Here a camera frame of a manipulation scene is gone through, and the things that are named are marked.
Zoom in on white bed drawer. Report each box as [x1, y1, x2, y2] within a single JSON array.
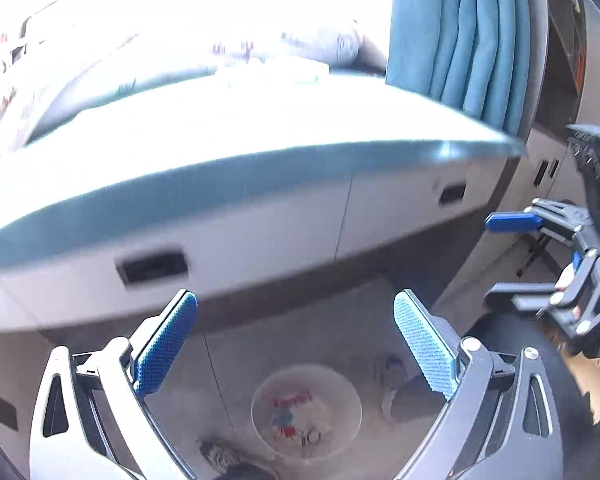
[[336, 156, 512, 262], [0, 174, 354, 335]]

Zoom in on red snack wrapper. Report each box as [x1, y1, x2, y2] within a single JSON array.
[[272, 392, 314, 409]]

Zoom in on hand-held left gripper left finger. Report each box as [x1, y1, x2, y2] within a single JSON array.
[[29, 288, 199, 480]]

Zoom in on blue wrapper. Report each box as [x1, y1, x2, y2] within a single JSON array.
[[274, 407, 302, 429]]

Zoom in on cartoon printed quilt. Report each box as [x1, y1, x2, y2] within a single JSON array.
[[10, 12, 388, 128]]

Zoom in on clear plastic bowl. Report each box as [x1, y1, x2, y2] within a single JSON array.
[[250, 363, 364, 461]]

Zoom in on teal bed mattress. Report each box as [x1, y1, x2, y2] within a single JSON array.
[[0, 67, 527, 282]]

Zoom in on cardboard box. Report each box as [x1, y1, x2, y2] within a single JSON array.
[[544, 310, 600, 423]]

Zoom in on white cabinet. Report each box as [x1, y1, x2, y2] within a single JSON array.
[[505, 125, 589, 282]]

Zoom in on grey slipper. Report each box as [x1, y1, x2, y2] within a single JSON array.
[[199, 438, 242, 472]]

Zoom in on teal curtain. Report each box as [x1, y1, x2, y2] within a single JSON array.
[[384, 0, 542, 134]]

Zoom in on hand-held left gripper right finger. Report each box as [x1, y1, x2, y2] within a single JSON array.
[[393, 288, 566, 480]]

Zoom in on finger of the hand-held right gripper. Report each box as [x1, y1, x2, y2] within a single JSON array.
[[485, 260, 600, 342], [484, 199, 593, 257]]

